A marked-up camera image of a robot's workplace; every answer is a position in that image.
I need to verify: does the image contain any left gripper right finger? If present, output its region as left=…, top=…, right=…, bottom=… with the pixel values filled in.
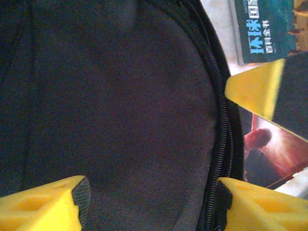
left=216, top=177, right=308, bottom=231

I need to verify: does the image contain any Three Days To See book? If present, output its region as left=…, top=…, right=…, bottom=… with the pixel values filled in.
left=240, top=107, right=308, bottom=190

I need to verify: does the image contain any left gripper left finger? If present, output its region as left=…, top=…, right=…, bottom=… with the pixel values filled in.
left=0, top=175, right=91, bottom=231

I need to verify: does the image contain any black fabric backpack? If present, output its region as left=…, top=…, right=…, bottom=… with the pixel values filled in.
left=0, top=0, right=245, bottom=231

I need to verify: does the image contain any teal travel book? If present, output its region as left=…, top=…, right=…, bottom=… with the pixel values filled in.
left=234, top=0, right=308, bottom=66

